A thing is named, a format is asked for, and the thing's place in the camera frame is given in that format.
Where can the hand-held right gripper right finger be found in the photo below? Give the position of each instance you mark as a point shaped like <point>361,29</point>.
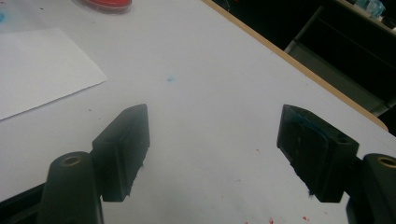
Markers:
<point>317,155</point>

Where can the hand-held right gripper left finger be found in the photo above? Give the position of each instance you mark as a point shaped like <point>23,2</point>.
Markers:
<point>121,155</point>

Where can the red round plate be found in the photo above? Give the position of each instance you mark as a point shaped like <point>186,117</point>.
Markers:
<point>109,4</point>

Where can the grey metal shelf unit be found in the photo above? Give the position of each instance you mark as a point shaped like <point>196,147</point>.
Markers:
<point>333,73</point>

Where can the white paper sheet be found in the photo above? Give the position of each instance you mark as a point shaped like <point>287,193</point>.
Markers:
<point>40,68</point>

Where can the clear blue plastic object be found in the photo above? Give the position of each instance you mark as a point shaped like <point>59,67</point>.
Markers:
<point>372,6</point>

